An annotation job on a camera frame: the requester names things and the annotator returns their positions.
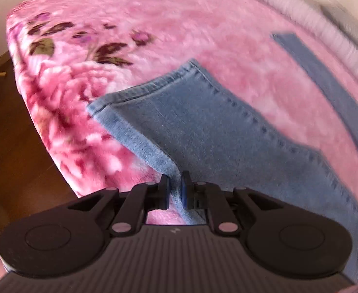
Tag blue denim jeans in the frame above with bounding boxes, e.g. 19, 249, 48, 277
87, 32, 358, 284

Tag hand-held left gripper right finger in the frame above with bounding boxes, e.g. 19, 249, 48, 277
181, 171, 285, 237

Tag pink floral blanket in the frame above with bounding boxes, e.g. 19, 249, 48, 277
6, 0, 358, 226

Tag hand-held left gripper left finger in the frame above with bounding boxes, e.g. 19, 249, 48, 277
67, 174, 171, 235

